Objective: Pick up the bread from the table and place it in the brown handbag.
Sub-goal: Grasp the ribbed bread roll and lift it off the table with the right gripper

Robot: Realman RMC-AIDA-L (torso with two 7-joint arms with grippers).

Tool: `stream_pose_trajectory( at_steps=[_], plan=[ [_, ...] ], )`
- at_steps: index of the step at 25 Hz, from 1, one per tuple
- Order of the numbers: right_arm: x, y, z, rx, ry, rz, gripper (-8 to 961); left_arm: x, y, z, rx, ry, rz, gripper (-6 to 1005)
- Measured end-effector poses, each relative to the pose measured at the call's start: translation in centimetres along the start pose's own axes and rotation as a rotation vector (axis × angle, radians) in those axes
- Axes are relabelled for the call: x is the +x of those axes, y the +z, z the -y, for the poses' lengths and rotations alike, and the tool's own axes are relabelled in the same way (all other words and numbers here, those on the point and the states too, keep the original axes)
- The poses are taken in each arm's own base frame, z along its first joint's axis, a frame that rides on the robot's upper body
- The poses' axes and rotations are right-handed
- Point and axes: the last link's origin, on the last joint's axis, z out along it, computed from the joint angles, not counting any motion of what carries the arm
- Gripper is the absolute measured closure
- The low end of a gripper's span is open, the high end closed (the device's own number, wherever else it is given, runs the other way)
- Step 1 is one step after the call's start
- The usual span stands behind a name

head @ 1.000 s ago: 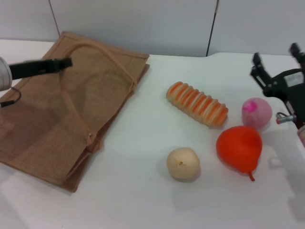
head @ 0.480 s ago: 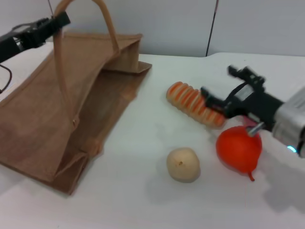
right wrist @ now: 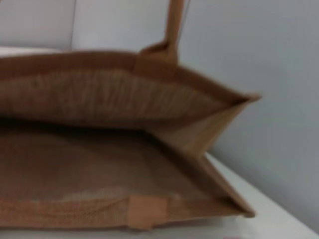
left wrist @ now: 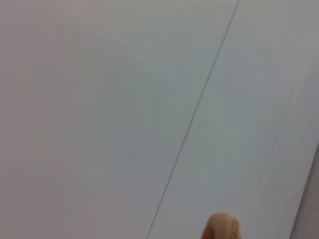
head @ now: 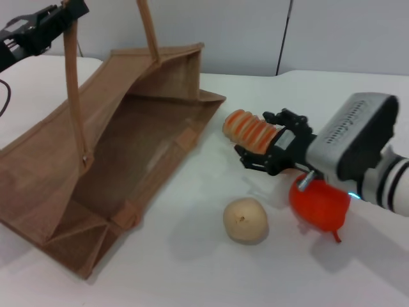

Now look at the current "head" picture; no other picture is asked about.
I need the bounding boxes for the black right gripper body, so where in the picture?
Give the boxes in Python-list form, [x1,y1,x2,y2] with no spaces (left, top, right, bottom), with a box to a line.
[267,123,319,177]

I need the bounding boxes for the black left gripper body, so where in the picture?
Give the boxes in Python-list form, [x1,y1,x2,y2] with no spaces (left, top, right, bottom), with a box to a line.
[0,14,44,74]

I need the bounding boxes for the orange striped sliced bread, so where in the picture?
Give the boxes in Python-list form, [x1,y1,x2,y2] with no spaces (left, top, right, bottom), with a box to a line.
[222,109,281,154]

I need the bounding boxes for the brown jute handbag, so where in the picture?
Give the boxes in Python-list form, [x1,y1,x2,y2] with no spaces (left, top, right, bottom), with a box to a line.
[0,0,227,281]

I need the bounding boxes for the beige round fruit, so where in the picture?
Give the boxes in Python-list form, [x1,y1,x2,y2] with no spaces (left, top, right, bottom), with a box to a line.
[222,197,268,246]

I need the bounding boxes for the orange pear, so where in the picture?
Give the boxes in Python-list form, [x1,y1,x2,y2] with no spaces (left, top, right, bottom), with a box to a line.
[288,174,351,244]

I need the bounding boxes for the dark arm cable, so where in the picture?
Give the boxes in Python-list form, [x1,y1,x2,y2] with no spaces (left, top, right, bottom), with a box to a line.
[0,79,12,118]

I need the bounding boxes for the silver black wrist camera box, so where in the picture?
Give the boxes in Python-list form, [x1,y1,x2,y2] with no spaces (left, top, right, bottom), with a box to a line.
[305,92,400,193]

